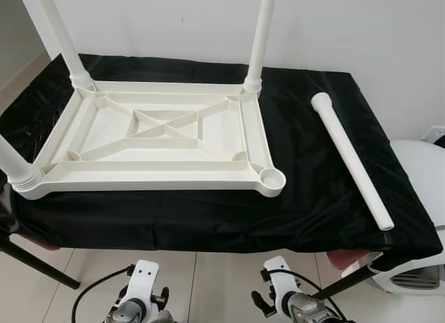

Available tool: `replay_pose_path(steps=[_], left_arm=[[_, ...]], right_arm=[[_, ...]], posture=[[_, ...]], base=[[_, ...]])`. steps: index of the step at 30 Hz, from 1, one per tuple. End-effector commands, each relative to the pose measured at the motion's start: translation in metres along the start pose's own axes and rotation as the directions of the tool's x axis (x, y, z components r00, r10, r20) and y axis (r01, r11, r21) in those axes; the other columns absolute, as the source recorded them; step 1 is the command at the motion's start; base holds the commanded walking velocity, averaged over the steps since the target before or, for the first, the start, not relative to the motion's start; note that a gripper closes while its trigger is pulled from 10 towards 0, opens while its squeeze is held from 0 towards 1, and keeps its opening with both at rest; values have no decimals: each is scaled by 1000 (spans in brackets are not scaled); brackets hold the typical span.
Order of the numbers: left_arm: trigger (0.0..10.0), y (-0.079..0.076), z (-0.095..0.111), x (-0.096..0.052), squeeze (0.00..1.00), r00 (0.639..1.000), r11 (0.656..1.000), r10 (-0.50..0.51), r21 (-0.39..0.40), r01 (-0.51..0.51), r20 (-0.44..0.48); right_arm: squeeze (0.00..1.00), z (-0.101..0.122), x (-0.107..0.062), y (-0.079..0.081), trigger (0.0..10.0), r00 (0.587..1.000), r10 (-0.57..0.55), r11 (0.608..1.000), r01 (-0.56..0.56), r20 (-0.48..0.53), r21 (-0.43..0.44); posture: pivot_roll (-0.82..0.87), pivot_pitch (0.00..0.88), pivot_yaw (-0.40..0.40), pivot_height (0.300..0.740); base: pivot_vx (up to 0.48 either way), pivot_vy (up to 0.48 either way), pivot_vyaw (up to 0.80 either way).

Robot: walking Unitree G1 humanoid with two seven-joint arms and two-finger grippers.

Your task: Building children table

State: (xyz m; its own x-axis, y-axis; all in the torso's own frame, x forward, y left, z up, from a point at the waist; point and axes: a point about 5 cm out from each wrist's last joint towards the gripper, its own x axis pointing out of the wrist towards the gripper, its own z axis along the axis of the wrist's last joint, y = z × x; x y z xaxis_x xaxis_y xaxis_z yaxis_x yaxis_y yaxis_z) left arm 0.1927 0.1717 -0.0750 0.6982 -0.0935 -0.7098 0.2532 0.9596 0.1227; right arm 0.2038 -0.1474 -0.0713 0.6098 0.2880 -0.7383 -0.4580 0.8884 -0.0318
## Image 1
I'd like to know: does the black table cover cloth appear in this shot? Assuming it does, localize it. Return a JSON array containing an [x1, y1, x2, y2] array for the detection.
[[0, 53, 444, 272]]

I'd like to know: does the white domed appliance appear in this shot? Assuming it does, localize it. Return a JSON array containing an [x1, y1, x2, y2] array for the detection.
[[369, 139, 445, 296]]

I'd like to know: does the red round object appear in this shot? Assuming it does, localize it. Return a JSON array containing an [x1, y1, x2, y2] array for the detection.
[[327, 249, 369, 270], [17, 234, 63, 252]]

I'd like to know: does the white wall socket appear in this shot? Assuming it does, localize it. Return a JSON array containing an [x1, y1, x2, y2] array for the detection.
[[426, 125, 445, 142]]

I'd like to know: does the white plastic children table top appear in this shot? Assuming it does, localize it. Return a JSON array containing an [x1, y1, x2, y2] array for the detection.
[[13, 78, 288, 201]]

